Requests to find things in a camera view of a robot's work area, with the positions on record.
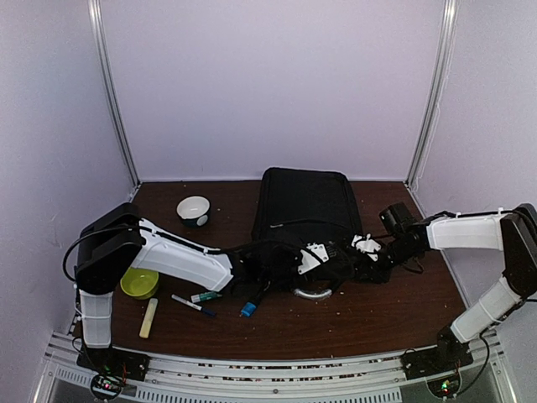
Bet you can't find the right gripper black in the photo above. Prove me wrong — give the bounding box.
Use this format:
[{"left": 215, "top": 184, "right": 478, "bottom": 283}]
[{"left": 355, "top": 238, "right": 417, "bottom": 284}]

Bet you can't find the black student bag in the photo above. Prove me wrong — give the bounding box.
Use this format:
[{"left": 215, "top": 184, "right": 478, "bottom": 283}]
[{"left": 252, "top": 167, "right": 363, "bottom": 301}]

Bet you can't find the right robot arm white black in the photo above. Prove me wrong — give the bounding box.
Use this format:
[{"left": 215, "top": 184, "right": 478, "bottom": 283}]
[{"left": 351, "top": 202, "right": 536, "bottom": 371}]

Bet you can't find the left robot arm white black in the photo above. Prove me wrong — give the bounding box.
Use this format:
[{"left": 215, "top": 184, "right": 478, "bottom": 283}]
[{"left": 66, "top": 202, "right": 354, "bottom": 373}]

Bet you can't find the blue black highlighter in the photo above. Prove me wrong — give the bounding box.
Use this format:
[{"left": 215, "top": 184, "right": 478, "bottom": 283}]
[{"left": 241, "top": 295, "right": 263, "bottom": 317}]

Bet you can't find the green white glue stick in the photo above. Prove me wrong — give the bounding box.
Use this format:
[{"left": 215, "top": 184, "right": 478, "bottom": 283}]
[{"left": 190, "top": 291, "right": 222, "bottom": 303}]

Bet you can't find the white blue pen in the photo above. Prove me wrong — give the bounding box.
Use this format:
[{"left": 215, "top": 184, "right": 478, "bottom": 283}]
[{"left": 171, "top": 294, "right": 216, "bottom": 317}]

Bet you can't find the white black ceramic bowl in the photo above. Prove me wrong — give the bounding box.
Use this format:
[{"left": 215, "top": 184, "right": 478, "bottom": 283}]
[{"left": 176, "top": 196, "right": 211, "bottom": 228}]

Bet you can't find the green plastic bowl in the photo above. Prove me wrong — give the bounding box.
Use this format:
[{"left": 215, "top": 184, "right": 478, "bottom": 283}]
[{"left": 120, "top": 268, "right": 159, "bottom": 300}]

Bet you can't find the yellow highlighter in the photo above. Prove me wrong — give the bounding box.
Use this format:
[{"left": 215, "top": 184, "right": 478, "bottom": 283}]
[{"left": 138, "top": 298, "right": 159, "bottom": 338}]

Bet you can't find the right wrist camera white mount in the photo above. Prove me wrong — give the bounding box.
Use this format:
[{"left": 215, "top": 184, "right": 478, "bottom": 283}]
[{"left": 351, "top": 234, "right": 382, "bottom": 260}]

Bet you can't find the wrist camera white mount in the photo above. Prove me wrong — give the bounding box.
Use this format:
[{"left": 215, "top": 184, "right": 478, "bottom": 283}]
[
  {"left": 351, "top": 234, "right": 382, "bottom": 260},
  {"left": 297, "top": 243, "right": 338, "bottom": 275}
]

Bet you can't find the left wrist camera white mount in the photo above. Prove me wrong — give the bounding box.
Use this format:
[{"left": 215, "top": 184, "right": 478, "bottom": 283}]
[{"left": 297, "top": 243, "right": 338, "bottom": 275}]

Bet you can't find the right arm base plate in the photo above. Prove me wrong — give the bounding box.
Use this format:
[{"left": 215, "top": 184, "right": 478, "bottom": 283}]
[{"left": 400, "top": 347, "right": 473, "bottom": 380}]

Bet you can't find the right aluminium corner post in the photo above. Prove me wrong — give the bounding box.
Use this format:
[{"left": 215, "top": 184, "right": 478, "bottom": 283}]
[{"left": 404, "top": 0, "right": 458, "bottom": 190}]

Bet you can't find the aluminium corner post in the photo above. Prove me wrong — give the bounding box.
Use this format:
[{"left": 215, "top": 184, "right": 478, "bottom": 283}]
[
  {"left": 404, "top": 0, "right": 458, "bottom": 190},
  {"left": 87, "top": 0, "right": 142, "bottom": 199}
]

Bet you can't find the aluminium front rail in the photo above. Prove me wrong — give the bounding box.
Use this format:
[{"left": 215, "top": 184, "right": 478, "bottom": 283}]
[{"left": 33, "top": 331, "right": 517, "bottom": 403}]

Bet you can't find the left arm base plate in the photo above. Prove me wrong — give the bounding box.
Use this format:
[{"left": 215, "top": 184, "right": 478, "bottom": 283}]
[{"left": 76, "top": 348, "right": 150, "bottom": 381}]

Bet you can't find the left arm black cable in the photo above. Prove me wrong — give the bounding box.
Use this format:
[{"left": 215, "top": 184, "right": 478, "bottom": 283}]
[{"left": 62, "top": 217, "right": 349, "bottom": 303}]

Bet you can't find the left aluminium corner post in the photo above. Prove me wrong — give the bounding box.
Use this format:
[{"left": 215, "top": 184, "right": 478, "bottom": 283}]
[{"left": 87, "top": 0, "right": 142, "bottom": 199}]

